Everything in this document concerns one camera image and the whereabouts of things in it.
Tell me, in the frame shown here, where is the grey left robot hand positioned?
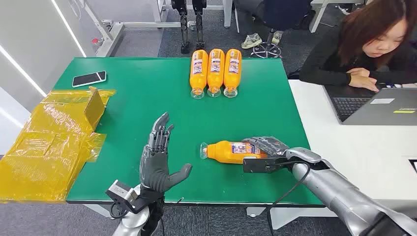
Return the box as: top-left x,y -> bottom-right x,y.
140,112 -> 193,193

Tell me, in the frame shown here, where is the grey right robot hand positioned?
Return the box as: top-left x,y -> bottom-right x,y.
242,136 -> 291,158

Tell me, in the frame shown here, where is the person's right hand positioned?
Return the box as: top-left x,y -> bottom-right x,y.
348,75 -> 380,93

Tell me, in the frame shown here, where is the person's left hand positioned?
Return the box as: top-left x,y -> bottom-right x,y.
346,67 -> 371,78

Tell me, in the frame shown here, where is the orange juice bottle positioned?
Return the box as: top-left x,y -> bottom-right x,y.
199,141 -> 268,165
189,49 -> 209,99
207,49 -> 226,98
223,49 -> 243,98

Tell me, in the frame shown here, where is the person at laptop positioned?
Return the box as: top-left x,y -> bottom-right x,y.
299,0 -> 417,93

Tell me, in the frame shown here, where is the grey laptop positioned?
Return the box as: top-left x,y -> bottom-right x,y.
324,84 -> 417,126

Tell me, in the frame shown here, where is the white desk leg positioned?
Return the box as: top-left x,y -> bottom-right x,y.
309,0 -> 366,33

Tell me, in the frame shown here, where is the green table mat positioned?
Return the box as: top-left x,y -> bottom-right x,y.
53,57 -> 324,207

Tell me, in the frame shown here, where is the chrome office chair base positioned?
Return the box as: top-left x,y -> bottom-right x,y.
250,29 -> 283,59

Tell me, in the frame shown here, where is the seated person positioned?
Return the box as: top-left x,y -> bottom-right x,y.
234,0 -> 315,50

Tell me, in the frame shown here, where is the yellow film wrapped cardboard box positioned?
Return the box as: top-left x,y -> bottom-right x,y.
0,86 -> 117,205

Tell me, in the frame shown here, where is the black smartphone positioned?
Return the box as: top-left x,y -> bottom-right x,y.
72,70 -> 107,88

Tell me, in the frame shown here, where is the black robot leg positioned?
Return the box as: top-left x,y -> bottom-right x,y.
171,0 -> 191,55
192,0 -> 208,50

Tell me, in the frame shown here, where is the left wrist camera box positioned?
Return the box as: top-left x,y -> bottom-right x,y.
105,179 -> 139,214

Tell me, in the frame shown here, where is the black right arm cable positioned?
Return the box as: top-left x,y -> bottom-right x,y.
266,161 -> 312,236

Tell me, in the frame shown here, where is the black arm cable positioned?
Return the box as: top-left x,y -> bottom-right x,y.
109,199 -> 132,220
266,161 -> 312,236

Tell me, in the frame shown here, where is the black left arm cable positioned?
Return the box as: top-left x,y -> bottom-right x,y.
109,199 -> 132,220

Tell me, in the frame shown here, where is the white metal table frame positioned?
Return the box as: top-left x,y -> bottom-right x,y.
76,0 -> 234,58

